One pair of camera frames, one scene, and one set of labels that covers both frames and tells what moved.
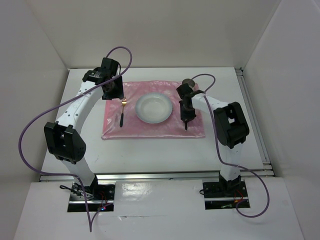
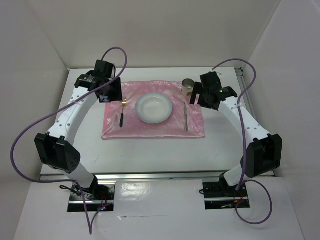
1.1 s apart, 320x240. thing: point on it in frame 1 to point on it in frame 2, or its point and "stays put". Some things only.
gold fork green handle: [124, 103] stays put
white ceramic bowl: [153, 107] stays put
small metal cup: [190, 82] stays put
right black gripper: [183, 115] to [198, 89]
